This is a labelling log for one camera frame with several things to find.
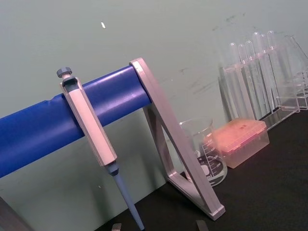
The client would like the white and grey pipette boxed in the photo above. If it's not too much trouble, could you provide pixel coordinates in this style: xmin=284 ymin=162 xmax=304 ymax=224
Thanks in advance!
xmin=56 ymin=66 xmax=145 ymax=231

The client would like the pink plastic tip box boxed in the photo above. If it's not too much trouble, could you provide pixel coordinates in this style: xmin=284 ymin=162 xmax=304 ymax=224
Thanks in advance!
xmin=212 ymin=118 xmax=270 ymax=169

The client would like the grey stand with blue bar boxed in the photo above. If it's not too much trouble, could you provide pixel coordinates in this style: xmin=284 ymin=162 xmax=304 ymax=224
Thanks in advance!
xmin=0 ymin=57 xmax=226 ymax=231

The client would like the clear acrylic test tube rack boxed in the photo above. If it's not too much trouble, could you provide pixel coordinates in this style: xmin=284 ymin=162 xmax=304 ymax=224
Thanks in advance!
xmin=218 ymin=51 xmax=308 ymax=128

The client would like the clear test tube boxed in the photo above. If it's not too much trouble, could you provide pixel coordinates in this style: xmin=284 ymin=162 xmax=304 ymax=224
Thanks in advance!
xmin=266 ymin=30 xmax=283 ymax=111
xmin=251 ymin=31 xmax=268 ymax=118
xmin=259 ymin=34 xmax=275 ymax=116
xmin=244 ymin=40 xmax=262 ymax=120
xmin=228 ymin=42 xmax=245 ymax=120
xmin=237 ymin=43 xmax=253 ymax=120

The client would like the clear glass conical flask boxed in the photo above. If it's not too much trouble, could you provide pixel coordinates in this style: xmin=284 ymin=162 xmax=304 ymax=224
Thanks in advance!
xmin=271 ymin=33 xmax=308 ymax=114

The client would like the black table cloth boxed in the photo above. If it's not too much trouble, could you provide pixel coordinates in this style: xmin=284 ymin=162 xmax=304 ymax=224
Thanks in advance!
xmin=93 ymin=112 xmax=308 ymax=231

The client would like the clear glass beaker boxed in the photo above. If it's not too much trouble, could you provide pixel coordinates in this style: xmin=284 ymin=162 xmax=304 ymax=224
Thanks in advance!
xmin=179 ymin=117 xmax=228 ymax=188

